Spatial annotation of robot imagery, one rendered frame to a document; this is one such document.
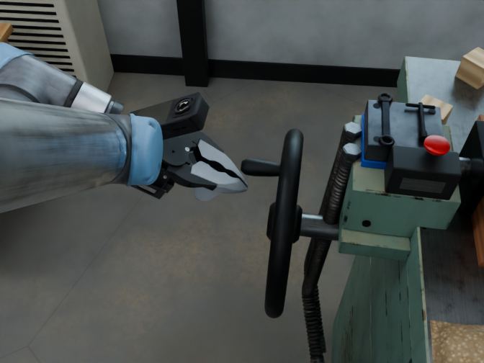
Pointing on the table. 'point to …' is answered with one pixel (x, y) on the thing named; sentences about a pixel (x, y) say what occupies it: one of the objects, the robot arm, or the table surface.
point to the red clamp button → (436, 145)
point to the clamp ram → (472, 169)
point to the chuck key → (421, 118)
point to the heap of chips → (456, 343)
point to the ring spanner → (386, 120)
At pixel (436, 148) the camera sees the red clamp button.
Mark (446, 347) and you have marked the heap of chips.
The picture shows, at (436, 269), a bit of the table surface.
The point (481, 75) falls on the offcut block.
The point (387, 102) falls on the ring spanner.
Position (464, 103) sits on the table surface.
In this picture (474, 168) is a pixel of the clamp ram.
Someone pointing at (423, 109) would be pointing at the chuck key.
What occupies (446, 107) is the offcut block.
